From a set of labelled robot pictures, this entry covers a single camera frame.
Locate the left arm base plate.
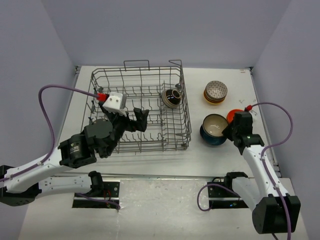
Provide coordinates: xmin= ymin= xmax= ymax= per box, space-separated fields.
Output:
xmin=72 ymin=180 xmax=120 ymax=210

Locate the grey wire dish rack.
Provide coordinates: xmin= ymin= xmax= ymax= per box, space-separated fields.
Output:
xmin=89 ymin=59 xmax=192 ymax=154

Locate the glossy teal blue bowl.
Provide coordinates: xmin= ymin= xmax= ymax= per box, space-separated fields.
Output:
xmin=202 ymin=114 xmax=228 ymax=138

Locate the orange bowl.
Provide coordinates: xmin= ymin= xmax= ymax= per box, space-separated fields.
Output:
xmin=226 ymin=109 xmax=243 ymax=123

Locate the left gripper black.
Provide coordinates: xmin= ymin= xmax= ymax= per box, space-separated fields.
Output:
xmin=100 ymin=101 xmax=149 ymax=157

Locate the matte blue bowl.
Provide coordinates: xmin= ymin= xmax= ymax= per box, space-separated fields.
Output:
xmin=199 ymin=124 xmax=227 ymax=146

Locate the black patterned bowl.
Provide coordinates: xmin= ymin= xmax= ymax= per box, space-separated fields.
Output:
xmin=161 ymin=89 xmax=182 ymax=109

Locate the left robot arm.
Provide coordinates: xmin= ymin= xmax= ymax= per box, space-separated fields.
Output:
xmin=0 ymin=108 xmax=149 ymax=207

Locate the yellow bowl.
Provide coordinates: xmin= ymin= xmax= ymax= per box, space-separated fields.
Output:
xmin=206 ymin=101 xmax=224 ymax=106

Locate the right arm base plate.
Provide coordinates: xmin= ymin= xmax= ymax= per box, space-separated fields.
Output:
xmin=207 ymin=177 xmax=249 ymax=210

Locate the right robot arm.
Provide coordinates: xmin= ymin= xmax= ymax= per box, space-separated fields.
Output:
xmin=222 ymin=111 xmax=301 ymax=235

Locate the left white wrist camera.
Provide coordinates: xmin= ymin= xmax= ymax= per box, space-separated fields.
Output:
xmin=102 ymin=91 xmax=127 ymax=116

